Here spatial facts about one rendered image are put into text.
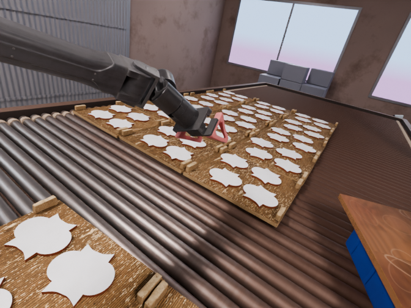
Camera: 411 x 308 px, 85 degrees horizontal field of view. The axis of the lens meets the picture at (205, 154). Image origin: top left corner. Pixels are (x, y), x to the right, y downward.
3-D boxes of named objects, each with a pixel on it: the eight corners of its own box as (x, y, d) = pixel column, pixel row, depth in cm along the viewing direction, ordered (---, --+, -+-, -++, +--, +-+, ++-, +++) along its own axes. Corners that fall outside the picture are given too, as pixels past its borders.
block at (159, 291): (149, 315, 44) (150, 307, 43) (142, 310, 45) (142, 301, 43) (168, 290, 49) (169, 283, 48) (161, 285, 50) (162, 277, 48)
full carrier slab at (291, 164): (302, 186, 102) (306, 178, 100) (225, 151, 121) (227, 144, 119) (316, 162, 130) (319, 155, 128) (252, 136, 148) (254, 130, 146)
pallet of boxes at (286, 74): (311, 131, 513) (335, 72, 455) (304, 140, 445) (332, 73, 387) (259, 114, 564) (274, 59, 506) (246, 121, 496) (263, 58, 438)
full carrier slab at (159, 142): (180, 173, 93) (181, 165, 91) (118, 138, 112) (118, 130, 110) (224, 151, 120) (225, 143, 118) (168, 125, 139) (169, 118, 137)
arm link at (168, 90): (145, 102, 47) (165, 84, 45) (145, 88, 52) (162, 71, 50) (169, 121, 51) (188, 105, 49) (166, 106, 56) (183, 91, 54)
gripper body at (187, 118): (186, 114, 61) (167, 96, 56) (214, 110, 53) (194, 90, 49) (176, 134, 59) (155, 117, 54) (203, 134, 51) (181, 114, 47)
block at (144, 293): (142, 307, 45) (142, 299, 44) (135, 300, 46) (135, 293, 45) (161, 283, 50) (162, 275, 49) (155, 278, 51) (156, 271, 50)
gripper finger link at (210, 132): (218, 130, 62) (196, 109, 56) (238, 129, 57) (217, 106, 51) (208, 151, 60) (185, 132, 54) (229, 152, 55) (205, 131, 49)
